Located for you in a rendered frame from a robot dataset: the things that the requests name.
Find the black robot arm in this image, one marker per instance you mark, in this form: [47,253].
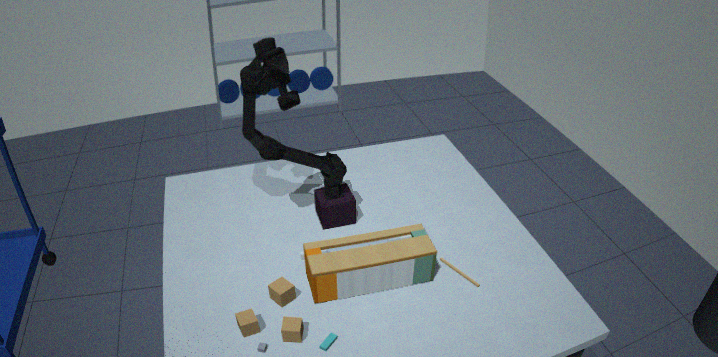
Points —
[255,79]

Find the teal flat bar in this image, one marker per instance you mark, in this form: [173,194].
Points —
[331,338]

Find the tan wooden stick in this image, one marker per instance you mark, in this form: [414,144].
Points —
[459,272]

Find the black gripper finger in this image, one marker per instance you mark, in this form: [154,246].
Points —
[289,99]
[282,67]

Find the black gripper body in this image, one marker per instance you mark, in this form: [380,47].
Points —
[278,79]

